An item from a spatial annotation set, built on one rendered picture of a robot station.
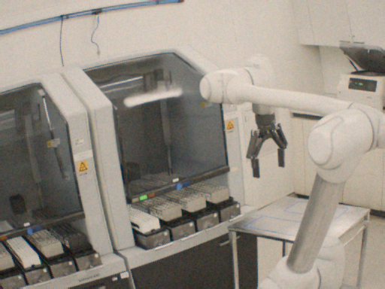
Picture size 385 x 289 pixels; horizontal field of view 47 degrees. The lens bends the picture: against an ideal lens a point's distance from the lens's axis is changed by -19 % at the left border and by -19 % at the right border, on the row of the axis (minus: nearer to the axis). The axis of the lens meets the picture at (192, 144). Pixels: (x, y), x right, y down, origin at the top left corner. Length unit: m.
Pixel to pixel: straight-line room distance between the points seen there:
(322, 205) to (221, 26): 2.95
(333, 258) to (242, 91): 0.66
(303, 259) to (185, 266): 1.18
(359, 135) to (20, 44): 2.50
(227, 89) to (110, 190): 0.93
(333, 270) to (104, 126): 1.24
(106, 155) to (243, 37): 2.28
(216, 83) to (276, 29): 3.04
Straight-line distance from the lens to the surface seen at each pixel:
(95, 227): 2.38
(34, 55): 3.32
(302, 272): 1.58
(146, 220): 2.49
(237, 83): 1.65
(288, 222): 2.37
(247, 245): 2.87
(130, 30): 3.67
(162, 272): 2.54
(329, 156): 1.24
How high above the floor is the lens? 1.74
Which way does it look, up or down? 13 degrees down
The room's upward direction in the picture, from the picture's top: 7 degrees counter-clockwise
